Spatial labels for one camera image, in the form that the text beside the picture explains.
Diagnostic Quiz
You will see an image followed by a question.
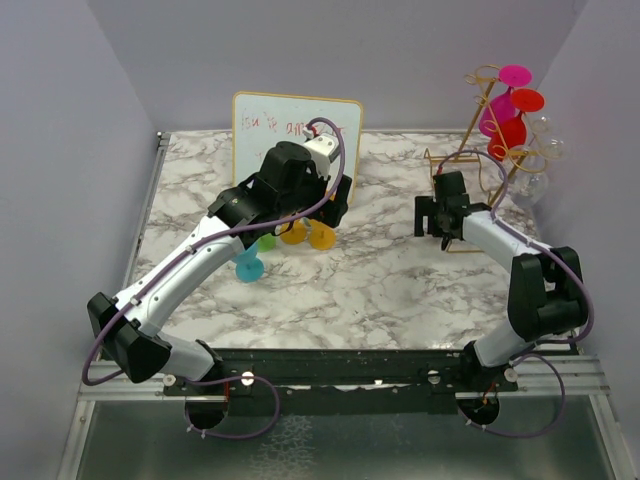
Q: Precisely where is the yellow plastic wine glass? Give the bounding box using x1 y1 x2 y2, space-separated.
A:
307 220 336 251

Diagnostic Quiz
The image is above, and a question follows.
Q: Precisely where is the orange plastic wine glass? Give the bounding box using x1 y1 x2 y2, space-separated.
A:
278 220 307 245

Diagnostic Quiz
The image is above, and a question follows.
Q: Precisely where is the green plastic wine glass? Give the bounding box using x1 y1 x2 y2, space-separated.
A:
257 234 277 253

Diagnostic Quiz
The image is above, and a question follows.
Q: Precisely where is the blue plastic wine glass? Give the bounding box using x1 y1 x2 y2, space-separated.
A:
233 250 265 283

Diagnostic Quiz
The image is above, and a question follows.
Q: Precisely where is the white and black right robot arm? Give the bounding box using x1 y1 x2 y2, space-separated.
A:
414 171 589 391

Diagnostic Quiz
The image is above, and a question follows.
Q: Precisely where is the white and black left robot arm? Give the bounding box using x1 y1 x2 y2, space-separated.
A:
87 134 351 395

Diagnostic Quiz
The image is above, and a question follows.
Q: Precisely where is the red plastic wine glass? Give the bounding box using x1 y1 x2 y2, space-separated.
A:
487 88 545 160

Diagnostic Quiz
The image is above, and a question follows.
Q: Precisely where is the pink plastic wine glass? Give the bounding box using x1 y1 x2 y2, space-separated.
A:
479 64 533 137

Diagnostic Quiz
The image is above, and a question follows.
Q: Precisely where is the yellow framed whiteboard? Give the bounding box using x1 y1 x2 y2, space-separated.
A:
232 91 364 185

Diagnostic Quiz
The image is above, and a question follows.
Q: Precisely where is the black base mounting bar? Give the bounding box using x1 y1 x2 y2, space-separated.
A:
163 349 517 416

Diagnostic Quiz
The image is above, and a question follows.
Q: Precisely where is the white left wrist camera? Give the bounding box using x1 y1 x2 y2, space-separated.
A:
303 134 339 180

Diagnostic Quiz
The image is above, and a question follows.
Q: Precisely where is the gold wire wine glass rack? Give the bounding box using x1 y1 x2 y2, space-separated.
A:
451 65 536 179

